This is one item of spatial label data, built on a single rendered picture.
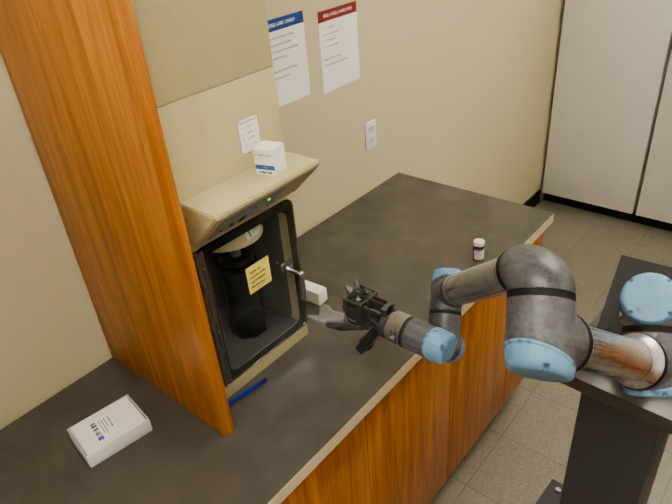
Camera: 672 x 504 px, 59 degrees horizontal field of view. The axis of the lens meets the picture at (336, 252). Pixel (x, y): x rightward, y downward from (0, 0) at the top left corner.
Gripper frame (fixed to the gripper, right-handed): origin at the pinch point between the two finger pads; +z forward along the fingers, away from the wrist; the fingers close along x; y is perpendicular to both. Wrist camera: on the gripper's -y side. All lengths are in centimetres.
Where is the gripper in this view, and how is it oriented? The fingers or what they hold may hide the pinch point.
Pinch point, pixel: (326, 302)
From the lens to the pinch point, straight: 151.4
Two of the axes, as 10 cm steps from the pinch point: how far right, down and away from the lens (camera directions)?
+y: -0.7, -8.4, -5.3
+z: -7.7, -2.9, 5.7
